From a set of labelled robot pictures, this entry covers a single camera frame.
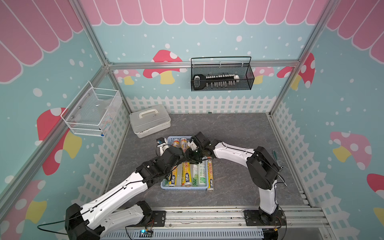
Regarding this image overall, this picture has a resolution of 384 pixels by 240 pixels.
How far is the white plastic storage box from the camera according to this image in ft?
3.31

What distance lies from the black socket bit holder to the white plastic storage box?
33 centimetres

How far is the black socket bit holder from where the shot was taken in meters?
0.89

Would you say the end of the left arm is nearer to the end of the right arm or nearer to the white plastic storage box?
the end of the right arm

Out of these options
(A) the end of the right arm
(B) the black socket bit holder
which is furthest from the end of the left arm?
(B) the black socket bit holder
